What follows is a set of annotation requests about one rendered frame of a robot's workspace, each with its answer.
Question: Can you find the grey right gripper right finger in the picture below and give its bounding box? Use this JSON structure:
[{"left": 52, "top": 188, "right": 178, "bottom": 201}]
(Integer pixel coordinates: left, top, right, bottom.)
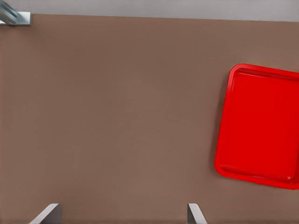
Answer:
[{"left": 187, "top": 203, "right": 208, "bottom": 224}]

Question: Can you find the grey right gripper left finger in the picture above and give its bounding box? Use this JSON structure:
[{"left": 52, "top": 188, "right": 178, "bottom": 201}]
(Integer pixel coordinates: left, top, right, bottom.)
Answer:
[{"left": 28, "top": 203, "right": 62, "bottom": 224}]

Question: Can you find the red rectangular tray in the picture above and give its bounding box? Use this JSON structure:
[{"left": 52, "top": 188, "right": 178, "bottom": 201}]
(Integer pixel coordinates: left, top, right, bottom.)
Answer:
[{"left": 214, "top": 63, "right": 299, "bottom": 190}]

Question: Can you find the silver frame post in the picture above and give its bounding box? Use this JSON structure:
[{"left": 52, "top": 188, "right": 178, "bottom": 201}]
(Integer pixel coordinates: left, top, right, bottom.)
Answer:
[{"left": 0, "top": 0, "right": 32, "bottom": 27}]

